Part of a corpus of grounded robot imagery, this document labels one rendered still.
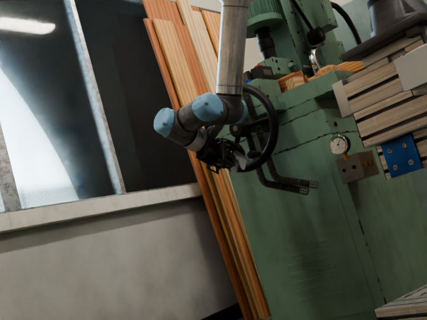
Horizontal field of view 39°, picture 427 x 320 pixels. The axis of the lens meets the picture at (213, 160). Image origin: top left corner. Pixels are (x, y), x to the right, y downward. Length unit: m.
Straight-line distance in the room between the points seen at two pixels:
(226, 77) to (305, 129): 0.45
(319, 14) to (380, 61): 0.98
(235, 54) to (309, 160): 0.52
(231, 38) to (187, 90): 2.08
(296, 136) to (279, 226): 0.32
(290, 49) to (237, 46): 0.69
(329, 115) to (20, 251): 1.50
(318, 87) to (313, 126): 0.13
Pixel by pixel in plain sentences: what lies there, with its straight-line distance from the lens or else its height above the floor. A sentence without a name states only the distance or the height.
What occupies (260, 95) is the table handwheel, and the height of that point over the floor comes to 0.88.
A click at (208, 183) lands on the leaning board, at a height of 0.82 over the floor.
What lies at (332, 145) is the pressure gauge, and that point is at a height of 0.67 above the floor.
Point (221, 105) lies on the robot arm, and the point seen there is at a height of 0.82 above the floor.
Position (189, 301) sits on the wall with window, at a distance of 3.50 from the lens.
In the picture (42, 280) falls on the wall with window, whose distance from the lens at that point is 2.87.
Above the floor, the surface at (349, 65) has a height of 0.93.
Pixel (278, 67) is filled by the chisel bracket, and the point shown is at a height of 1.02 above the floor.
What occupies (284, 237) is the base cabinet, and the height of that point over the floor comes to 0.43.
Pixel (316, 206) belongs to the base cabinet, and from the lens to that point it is 2.06.
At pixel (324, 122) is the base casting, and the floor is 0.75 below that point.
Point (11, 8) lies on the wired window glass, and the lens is 3.42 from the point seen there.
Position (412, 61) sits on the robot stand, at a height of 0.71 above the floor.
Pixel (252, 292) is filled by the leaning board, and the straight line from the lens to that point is 3.55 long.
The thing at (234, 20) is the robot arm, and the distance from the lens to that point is 1.73.
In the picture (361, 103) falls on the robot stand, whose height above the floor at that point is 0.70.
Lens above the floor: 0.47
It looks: 8 degrees up
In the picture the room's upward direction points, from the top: 16 degrees counter-clockwise
